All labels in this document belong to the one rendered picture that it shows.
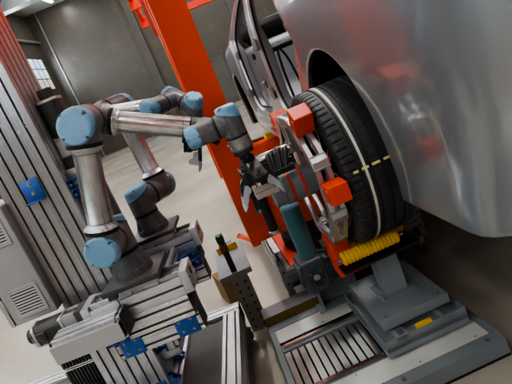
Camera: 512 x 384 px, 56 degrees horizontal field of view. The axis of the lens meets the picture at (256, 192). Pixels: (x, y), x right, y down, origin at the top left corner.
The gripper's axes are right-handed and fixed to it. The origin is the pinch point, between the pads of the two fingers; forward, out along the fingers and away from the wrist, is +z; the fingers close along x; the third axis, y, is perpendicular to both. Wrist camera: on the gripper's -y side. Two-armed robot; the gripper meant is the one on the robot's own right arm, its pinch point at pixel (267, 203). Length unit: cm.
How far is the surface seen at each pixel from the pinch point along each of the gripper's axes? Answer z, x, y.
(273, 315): 80, 6, 74
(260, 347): 93, 19, 73
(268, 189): -0.3, -5.2, 13.8
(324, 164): -2.5, -25.1, 4.0
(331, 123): -14.4, -33.6, 5.3
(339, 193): 6.4, -23.4, -5.1
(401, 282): 66, -46, 22
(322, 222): 31, -27, 38
